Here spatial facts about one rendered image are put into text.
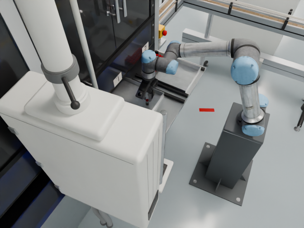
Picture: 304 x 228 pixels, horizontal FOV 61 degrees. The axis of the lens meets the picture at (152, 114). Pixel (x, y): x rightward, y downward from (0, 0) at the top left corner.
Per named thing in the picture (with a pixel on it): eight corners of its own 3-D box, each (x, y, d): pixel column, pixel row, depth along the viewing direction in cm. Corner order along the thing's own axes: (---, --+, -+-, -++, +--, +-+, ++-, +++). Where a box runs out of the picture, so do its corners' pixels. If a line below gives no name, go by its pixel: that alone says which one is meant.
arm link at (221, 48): (262, 30, 123) (166, 36, 143) (260, 43, 117) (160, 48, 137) (261, 49, 131) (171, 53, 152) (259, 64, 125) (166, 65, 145)
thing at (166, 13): (148, 49, 204) (147, 31, 191) (131, 43, 208) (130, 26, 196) (184, 7, 240) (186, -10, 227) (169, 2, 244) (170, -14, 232)
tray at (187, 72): (140, 76, 180) (140, 73, 177) (158, 54, 194) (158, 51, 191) (185, 94, 170) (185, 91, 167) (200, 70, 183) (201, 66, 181)
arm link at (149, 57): (154, 60, 130) (138, 56, 131) (154, 75, 138) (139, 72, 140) (159, 50, 134) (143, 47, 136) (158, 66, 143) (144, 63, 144)
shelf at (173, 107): (94, 111, 164) (93, 108, 163) (148, 48, 201) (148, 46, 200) (160, 142, 150) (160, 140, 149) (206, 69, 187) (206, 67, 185)
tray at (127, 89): (98, 103, 165) (97, 100, 163) (120, 78, 179) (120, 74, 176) (144, 124, 155) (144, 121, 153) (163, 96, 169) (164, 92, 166)
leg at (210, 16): (194, 72, 297) (205, 11, 235) (197, 68, 301) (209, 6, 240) (201, 75, 294) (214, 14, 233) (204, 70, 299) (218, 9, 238)
